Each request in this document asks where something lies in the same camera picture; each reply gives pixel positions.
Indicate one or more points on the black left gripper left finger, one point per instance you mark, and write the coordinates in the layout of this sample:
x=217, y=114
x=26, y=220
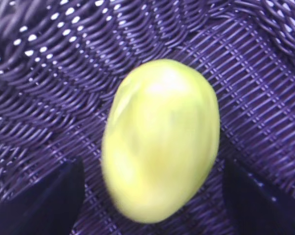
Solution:
x=48, y=207

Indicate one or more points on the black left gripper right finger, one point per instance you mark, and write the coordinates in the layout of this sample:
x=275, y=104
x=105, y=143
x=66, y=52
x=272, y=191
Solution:
x=255, y=205

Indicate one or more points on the yellow-green lemon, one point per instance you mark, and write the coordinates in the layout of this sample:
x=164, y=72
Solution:
x=160, y=141

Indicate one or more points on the black woven basket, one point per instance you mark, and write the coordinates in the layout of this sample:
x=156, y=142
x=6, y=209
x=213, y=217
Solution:
x=61, y=62

